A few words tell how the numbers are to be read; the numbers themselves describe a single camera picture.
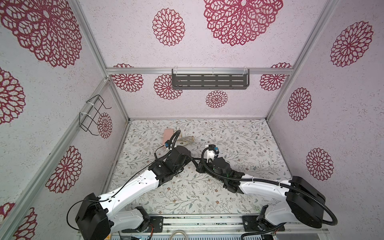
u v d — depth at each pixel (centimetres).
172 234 70
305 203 42
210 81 100
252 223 73
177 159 56
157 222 73
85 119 73
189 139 103
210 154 71
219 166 60
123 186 46
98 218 38
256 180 54
